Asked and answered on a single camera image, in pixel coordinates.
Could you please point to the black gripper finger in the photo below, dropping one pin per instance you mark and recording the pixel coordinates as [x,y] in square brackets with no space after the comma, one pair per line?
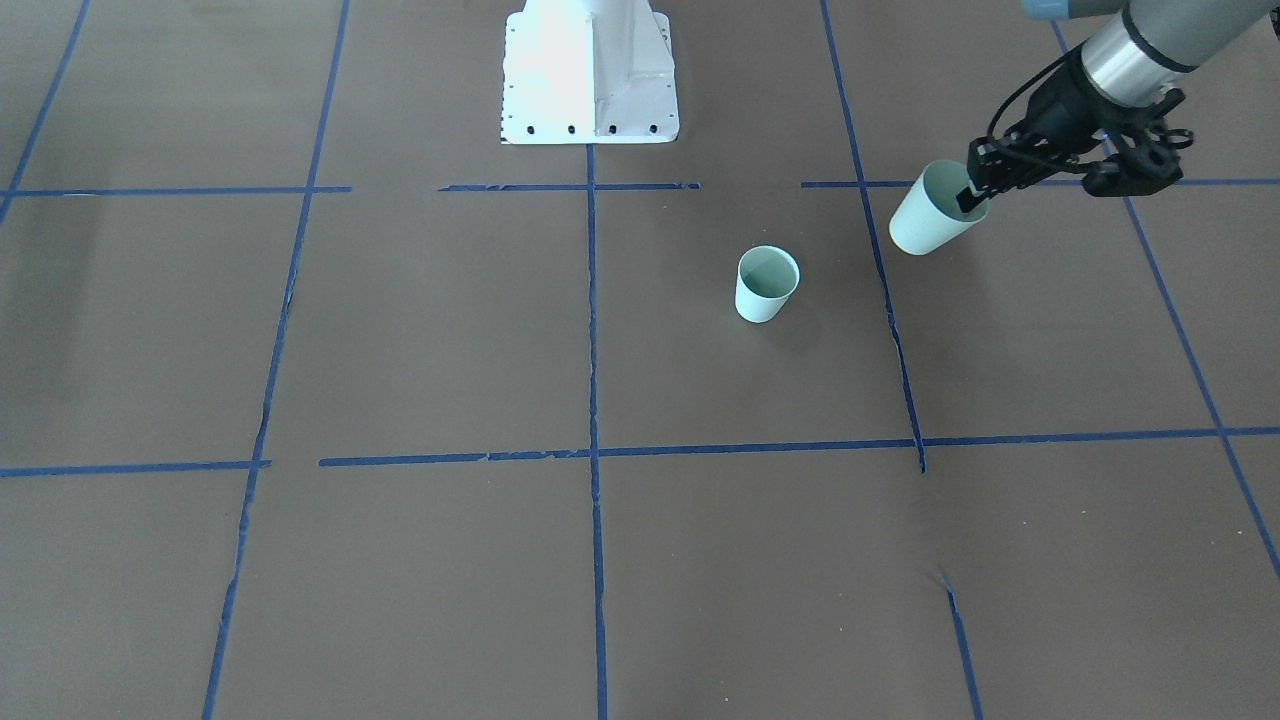
[974,198]

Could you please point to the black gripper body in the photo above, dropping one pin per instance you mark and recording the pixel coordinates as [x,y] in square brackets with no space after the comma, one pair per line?
[1060,112]

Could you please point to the mint green cup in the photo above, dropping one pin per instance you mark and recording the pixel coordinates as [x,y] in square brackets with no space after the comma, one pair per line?
[932,214]
[765,279]

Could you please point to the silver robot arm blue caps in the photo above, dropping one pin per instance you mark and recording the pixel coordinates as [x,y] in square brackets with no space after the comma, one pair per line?
[1149,47]

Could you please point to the brown paper table cover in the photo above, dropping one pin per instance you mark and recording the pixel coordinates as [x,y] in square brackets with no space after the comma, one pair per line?
[320,402]

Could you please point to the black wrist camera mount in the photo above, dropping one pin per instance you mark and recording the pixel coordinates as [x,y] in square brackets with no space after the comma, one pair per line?
[1146,157]

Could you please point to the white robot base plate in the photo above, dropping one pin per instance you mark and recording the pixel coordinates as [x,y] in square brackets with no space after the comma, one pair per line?
[588,72]

